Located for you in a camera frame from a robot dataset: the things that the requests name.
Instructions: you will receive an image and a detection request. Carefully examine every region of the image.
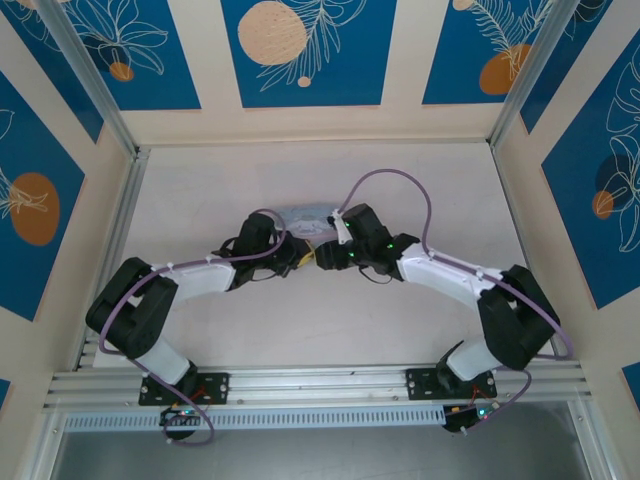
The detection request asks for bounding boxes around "aluminium side rail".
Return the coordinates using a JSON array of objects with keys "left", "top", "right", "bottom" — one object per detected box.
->
[
  {"left": 490, "top": 143, "right": 586, "bottom": 371},
  {"left": 74, "top": 147, "right": 151, "bottom": 374}
]

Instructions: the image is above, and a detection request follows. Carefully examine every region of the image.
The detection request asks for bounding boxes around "aluminium frame post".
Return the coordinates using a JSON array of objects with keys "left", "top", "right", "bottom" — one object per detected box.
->
[
  {"left": 489, "top": 0, "right": 576, "bottom": 149},
  {"left": 37, "top": 0, "right": 151, "bottom": 161}
]

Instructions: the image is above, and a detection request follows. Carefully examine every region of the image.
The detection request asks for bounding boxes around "clear plastic bag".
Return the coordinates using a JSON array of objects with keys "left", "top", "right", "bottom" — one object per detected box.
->
[{"left": 277, "top": 201, "right": 344, "bottom": 239}]

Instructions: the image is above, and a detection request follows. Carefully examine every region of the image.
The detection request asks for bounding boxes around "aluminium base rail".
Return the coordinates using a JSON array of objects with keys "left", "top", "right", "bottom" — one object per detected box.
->
[{"left": 42, "top": 360, "right": 589, "bottom": 411}]

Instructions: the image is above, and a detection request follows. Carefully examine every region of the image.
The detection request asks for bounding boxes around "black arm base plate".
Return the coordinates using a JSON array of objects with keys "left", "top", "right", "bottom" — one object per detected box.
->
[
  {"left": 405, "top": 366, "right": 499, "bottom": 401},
  {"left": 138, "top": 372, "right": 231, "bottom": 407}
]

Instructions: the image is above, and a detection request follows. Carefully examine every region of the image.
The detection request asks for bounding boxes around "white slotted cable duct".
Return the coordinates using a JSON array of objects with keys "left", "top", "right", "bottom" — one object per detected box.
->
[{"left": 62, "top": 403, "right": 447, "bottom": 434}]

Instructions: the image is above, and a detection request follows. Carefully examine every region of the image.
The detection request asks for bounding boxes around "small control board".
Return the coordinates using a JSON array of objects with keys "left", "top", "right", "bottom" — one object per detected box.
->
[
  {"left": 158, "top": 405, "right": 202, "bottom": 429},
  {"left": 442, "top": 403, "right": 502, "bottom": 435}
]

